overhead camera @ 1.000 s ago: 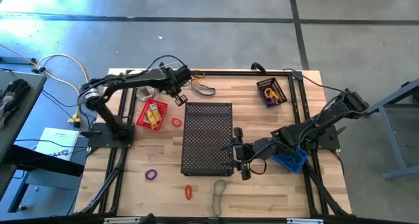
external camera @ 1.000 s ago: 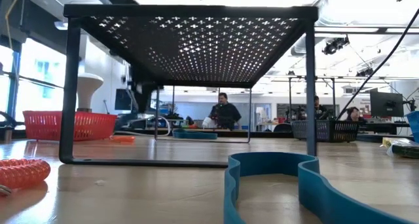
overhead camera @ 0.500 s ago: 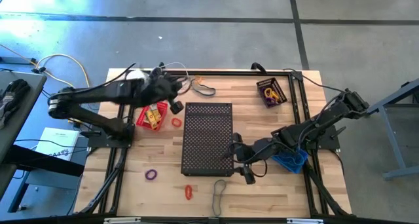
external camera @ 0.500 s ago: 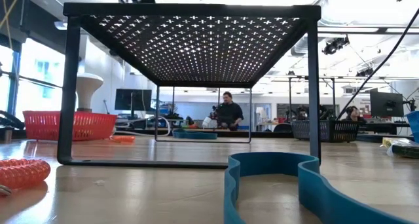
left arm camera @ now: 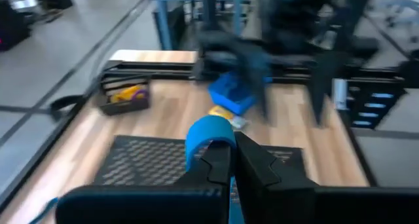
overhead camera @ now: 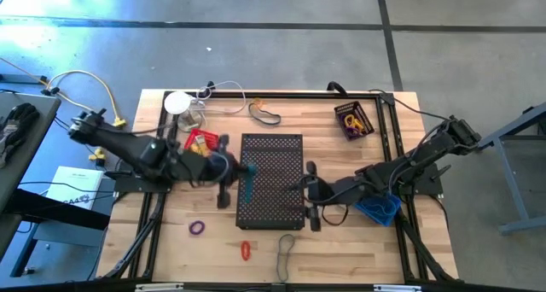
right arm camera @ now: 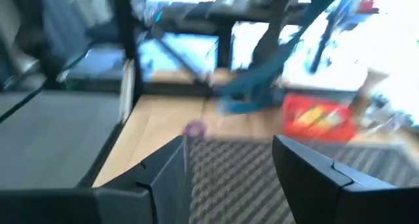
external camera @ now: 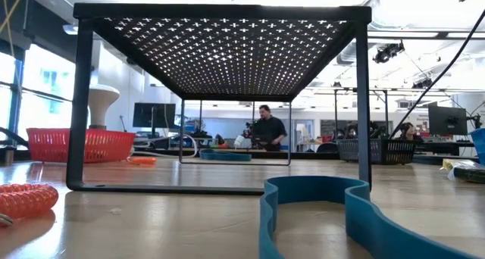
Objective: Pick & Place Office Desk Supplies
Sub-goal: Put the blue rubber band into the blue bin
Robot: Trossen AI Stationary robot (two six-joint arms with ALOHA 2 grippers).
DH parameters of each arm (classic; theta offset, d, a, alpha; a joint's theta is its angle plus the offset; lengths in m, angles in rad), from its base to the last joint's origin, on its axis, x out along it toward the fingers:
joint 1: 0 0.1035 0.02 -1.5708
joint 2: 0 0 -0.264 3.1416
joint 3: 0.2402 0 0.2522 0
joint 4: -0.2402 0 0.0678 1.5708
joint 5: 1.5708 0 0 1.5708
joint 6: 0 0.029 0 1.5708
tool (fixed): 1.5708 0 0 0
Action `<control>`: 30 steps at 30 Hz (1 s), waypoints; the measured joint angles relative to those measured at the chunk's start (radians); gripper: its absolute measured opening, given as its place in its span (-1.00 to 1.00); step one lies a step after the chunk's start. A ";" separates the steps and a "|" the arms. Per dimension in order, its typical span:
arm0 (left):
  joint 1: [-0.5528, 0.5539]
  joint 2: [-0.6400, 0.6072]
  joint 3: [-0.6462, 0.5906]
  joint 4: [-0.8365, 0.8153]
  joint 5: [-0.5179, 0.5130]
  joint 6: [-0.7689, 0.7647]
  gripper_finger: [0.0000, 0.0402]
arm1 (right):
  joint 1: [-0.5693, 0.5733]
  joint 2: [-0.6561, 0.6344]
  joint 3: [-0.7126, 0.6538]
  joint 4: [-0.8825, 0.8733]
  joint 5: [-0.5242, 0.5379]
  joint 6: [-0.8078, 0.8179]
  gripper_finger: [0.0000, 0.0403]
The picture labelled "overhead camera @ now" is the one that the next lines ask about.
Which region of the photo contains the black plastic basket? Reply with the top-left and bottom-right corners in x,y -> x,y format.
333,100 -> 375,142

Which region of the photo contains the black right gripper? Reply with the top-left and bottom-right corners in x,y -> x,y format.
305,161 -> 342,232

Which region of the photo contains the thick black cable loop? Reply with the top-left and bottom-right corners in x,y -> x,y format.
326,81 -> 350,98

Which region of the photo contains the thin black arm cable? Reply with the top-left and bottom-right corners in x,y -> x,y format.
368,88 -> 451,123

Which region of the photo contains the silver metal bracket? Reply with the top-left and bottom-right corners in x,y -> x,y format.
373,283 -> 423,292
134,283 -> 184,292

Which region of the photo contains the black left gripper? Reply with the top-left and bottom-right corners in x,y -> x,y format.
187,133 -> 251,210

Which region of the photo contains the thin white lamp cable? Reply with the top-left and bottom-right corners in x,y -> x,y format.
189,80 -> 247,116

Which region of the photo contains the black perforated metal shelf riser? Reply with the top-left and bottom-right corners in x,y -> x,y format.
235,132 -> 305,231

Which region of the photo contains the black aluminium table frame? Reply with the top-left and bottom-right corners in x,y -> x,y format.
96,89 -> 461,284

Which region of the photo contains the black grey work glove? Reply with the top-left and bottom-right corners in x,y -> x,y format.
0,102 -> 41,168

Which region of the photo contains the white mushroom table lamp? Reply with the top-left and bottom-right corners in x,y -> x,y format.
163,91 -> 206,134

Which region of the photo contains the blue plastic basket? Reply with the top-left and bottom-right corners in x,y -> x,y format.
354,192 -> 403,228

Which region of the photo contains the thin yellow cable with plug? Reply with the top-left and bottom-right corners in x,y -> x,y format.
0,55 -> 107,163

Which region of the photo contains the dark grey side table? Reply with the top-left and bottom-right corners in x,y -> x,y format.
0,90 -> 111,280

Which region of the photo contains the blue-grey metal stand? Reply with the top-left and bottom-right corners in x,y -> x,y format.
475,100 -> 546,237

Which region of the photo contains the red plastic basket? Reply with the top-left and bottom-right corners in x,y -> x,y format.
183,128 -> 221,159

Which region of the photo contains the thick yellow floor cable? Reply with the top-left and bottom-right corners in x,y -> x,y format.
44,68 -> 128,131

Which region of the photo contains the white booklet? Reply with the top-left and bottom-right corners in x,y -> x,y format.
44,165 -> 105,211

